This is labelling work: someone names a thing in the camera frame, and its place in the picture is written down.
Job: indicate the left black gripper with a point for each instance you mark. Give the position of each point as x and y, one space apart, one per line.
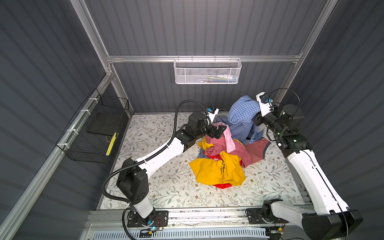
218 131

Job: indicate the items in white basket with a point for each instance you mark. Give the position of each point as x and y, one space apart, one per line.
231 79

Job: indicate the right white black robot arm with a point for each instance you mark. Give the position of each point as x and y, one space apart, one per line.
331 217

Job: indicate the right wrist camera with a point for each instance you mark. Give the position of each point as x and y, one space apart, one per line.
265 103

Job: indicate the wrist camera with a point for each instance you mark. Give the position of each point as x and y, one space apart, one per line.
212 112
265 103

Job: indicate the yellow marker pen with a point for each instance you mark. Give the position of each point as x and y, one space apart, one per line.
111 145

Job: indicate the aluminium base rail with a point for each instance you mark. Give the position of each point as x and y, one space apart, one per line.
191 217

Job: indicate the white wire mesh basket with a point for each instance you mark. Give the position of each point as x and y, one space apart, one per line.
188 71

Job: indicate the yellow cloth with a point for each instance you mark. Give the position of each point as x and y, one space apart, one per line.
196 166

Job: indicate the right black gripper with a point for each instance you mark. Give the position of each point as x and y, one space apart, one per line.
257 120

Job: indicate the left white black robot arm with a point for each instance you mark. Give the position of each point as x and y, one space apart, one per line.
134 182

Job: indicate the blue checkered shirt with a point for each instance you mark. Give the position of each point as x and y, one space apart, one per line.
240 121

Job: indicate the black wire basket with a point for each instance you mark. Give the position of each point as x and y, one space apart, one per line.
88 138

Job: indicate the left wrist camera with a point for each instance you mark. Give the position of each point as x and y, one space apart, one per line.
212 112

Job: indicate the maroon pink cloth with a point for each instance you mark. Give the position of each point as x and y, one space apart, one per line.
249 154

